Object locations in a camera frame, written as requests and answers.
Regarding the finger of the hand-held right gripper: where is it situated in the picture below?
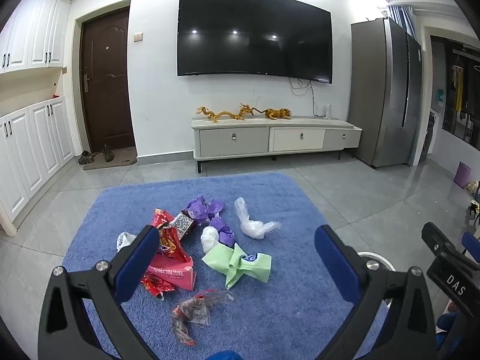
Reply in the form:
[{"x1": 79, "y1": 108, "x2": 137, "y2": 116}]
[
  {"x1": 461, "y1": 230, "x2": 480, "y2": 268},
  {"x1": 421, "y1": 223, "x2": 460, "y2": 264}
]

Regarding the gold dragon figurine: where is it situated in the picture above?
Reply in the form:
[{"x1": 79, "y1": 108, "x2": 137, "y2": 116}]
[
  {"x1": 196, "y1": 106, "x2": 241, "y2": 124},
  {"x1": 237, "y1": 102, "x2": 265, "y2": 121}
]

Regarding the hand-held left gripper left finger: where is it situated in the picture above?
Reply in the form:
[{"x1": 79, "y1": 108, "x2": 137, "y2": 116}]
[{"x1": 37, "y1": 225, "x2": 166, "y2": 360}]

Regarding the blue clothing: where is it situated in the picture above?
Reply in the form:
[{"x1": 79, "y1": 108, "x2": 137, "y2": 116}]
[{"x1": 438, "y1": 313, "x2": 480, "y2": 346}]

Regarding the small purple wrapper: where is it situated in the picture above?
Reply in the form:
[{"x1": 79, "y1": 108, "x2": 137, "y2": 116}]
[{"x1": 209, "y1": 215, "x2": 236, "y2": 248}]

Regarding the purple waste bin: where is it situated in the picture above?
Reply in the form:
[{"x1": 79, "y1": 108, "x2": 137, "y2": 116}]
[{"x1": 454, "y1": 162, "x2": 472, "y2": 187}]

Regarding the brown entrance door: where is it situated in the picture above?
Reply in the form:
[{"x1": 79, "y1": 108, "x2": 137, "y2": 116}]
[{"x1": 80, "y1": 7, "x2": 136, "y2": 154}]

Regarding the white tissue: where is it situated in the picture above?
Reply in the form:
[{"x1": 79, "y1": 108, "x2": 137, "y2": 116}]
[{"x1": 200, "y1": 226, "x2": 220, "y2": 254}]

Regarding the grey refrigerator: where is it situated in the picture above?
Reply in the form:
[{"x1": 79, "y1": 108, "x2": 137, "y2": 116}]
[{"x1": 350, "y1": 17, "x2": 422, "y2": 168}]

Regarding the small grey drawer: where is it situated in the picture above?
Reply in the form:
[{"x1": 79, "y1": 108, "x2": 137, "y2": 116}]
[{"x1": 323, "y1": 129, "x2": 357, "y2": 149}]

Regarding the white television stand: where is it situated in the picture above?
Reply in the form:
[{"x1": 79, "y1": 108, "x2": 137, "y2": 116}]
[{"x1": 191, "y1": 114, "x2": 364, "y2": 174}]

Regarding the white drawer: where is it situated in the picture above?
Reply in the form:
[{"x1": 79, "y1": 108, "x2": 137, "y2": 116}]
[{"x1": 273, "y1": 128, "x2": 325, "y2": 152}]

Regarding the yellow hanging garment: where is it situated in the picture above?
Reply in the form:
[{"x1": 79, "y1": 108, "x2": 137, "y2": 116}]
[{"x1": 451, "y1": 65, "x2": 466, "y2": 112}]

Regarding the clear plastic bag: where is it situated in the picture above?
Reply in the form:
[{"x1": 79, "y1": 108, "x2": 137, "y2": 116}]
[{"x1": 234, "y1": 197, "x2": 283, "y2": 240}]

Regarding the blue curtain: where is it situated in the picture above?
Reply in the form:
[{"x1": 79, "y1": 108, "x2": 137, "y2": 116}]
[{"x1": 386, "y1": 4, "x2": 417, "y2": 38}]

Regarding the gold tiger figurine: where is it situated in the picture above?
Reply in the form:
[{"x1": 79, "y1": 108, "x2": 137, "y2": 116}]
[{"x1": 262, "y1": 108, "x2": 292, "y2": 121}]

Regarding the black wall television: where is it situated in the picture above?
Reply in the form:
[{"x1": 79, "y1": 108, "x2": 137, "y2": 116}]
[{"x1": 176, "y1": 0, "x2": 334, "y2": 84}]

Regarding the round white-rimmed black base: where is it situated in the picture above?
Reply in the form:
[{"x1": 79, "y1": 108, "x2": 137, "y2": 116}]
[{"x1": 352, "y1": 251, "x2": 398, "y2": 308}]

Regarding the white lower cabinet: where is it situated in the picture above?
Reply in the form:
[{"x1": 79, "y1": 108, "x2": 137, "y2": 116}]
[{"x1": 0, "y1": 97, "x2": 76, "y2": 233}]

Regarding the red snack wrapper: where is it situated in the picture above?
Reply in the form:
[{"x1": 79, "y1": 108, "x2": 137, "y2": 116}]
[{"x1": 151, "y1": 208, "x2": 194, "y2": 263}]

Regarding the small white plastic bag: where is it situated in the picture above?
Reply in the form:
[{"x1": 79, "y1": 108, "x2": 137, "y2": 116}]
[{"x1": 116, "y1": 232, "x2": 137, "y2": 253}]

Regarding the large grey drawer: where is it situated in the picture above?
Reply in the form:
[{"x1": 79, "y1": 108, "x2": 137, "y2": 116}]
[{"x1": 199, "y1": 127, "x2": 270, "y2": 157}]

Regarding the green paper packet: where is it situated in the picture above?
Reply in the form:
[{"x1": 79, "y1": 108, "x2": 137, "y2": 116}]
[{"x1": 202, "y1": 243, "x2": 272, "y2": 290}]

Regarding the large purple wrapper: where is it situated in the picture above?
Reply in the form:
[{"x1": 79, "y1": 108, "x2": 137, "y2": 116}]
[{"x1": 185, "y1": 194, "x2": 226, "y2": 223}]

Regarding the brown door mat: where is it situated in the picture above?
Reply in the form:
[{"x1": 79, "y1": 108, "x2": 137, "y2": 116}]
[{"x1": 83, "y1": 148, "x2": 138, "y2": 170}]

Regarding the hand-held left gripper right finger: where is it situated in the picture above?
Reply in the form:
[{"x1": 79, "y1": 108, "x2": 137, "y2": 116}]
[{"x1": 314, "y1": 224, "x2": 438, "y2": 360}]

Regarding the blue rug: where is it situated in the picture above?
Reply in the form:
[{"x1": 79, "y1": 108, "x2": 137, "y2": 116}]
[{"x1": 62, "y1": 172, "x2": 389, "y2": 360}]

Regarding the clear red candy wrapper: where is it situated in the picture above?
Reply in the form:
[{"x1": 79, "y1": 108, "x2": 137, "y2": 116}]
[{"x1": 170, "y1": 289, "x2": 235, "y2": 347}]

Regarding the pink paper packet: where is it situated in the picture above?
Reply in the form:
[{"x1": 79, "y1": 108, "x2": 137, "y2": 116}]
[{"x1": 144, "y1": 257, "x2": 196, "y2": 291}]

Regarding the white upper wall cabinet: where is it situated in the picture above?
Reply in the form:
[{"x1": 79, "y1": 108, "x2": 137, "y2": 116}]
[{"x1": 0, "y1": 0, "x2": 72, "y2": 74}]

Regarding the brown white printed wrapper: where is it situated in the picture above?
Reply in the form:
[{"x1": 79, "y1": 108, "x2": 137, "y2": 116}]
[{"x1": 165, "y1": 212, "x2": 196, "y2": 241}]

